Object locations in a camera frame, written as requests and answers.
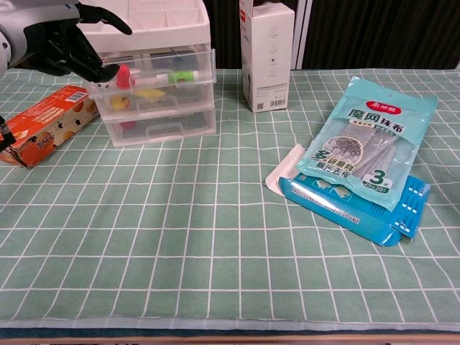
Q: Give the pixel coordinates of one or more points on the aluminium frame post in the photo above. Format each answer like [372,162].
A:
[303,32]

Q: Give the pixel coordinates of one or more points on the teal cleaning cloth package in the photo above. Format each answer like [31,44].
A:
[373,143]

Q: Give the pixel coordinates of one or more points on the yellow rubber duck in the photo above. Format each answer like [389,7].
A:
[120,103]

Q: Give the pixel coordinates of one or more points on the tall white carton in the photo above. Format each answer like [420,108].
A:
[269,64]

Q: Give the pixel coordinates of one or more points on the green marker pen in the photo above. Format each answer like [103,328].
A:
[181,76]

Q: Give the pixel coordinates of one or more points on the flat blue cardboard box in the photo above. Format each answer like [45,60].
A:
[341,219]

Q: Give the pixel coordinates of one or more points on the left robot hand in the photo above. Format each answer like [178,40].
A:
[46,36]

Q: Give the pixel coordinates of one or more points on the orange snack box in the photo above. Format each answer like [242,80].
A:
[46,122]

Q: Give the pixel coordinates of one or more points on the yellow flat toy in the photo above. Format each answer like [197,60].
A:
[151,93]

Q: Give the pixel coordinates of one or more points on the clear plastic drawer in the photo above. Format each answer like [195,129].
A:
[194,125]
[194,98]
[205,72]

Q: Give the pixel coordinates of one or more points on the red plastic piece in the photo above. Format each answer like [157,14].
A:
[124,77]

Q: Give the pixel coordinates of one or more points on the white drawer organizer frame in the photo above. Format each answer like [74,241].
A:
[161,30]

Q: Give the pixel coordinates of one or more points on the green checked tablecloth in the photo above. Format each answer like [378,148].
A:
[201,233]

